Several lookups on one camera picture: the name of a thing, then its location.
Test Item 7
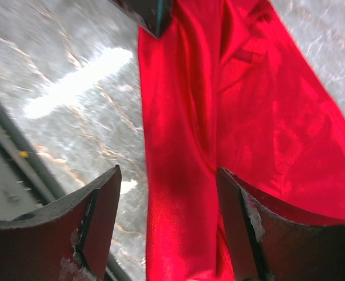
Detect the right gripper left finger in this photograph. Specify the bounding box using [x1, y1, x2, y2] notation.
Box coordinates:
[0, 166, 122, 280]

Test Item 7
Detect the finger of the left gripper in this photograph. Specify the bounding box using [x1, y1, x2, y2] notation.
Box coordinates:
[110, 0, 172, 38]

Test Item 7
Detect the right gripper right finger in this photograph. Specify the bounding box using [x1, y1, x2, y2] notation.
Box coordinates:
[216, 168, 345, 280]

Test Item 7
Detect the red cloth napkin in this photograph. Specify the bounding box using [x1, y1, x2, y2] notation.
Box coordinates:
[138, 1, 345, 280]

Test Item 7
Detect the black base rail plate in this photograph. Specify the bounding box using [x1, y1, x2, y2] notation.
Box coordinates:
[0, 103, 128, 280]

